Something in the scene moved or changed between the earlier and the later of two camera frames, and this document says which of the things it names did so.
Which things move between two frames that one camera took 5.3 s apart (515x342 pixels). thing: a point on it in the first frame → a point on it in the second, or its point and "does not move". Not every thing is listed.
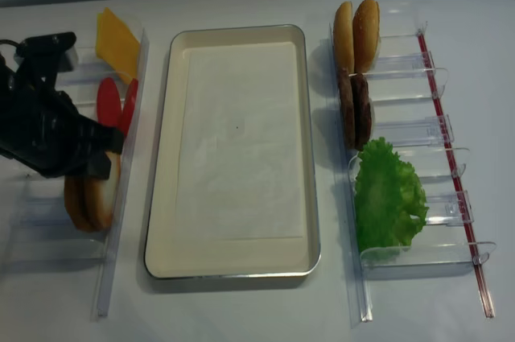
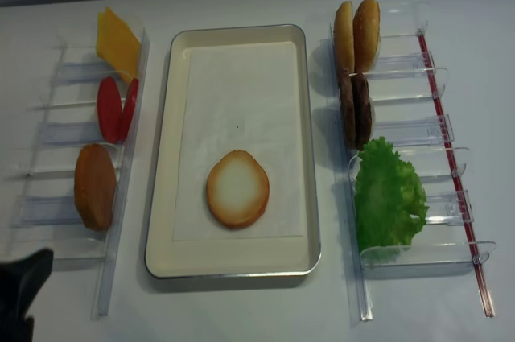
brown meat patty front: (362, 115) does not move
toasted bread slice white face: (102, 195) → (237, 188)
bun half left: (344, 38) does not move
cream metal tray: (167, 256) does not move
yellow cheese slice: (117, 46) does not move
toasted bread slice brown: (79, 194) → (95, 186)
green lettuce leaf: (389, 193) does not move
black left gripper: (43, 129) → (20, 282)
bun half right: (365, 35) does not move
